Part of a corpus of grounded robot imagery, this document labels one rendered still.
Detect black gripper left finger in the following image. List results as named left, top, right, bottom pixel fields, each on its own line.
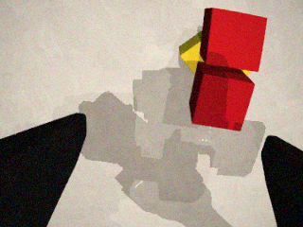
left=0, top=113, right=86, bottom=227

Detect red cube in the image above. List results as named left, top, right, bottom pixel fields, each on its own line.
left=200, top=8, right=266, bottom=72
left=188, top=61, right=255, bottom=131

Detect yellow cube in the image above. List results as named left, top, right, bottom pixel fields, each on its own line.
left=179, top=30, right=251, bottom=76

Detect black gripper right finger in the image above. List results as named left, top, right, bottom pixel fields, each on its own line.
left=261, top=135, right=303, bottom=227

